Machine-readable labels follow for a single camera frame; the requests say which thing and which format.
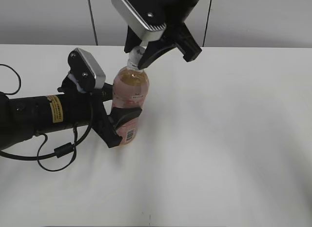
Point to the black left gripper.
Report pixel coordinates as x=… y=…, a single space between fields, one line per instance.
x=88 y=109

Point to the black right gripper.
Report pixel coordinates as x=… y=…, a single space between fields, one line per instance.
x=176 y=34

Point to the white bottle cap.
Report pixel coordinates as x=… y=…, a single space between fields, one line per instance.
x=135 y=55

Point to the pink label tea bottle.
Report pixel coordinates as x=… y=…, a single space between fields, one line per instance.
x=130 y=89

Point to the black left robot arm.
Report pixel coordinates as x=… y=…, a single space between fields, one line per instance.
x=23 y=118

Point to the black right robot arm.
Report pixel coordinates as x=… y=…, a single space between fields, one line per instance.
x=164 y=28

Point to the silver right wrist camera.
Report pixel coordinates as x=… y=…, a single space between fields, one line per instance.
x=145 y=17

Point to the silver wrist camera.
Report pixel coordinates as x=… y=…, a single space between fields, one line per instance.
x=85 y=72
x=145 y=17

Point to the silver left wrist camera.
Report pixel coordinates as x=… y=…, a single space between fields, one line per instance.
x=85 y=72

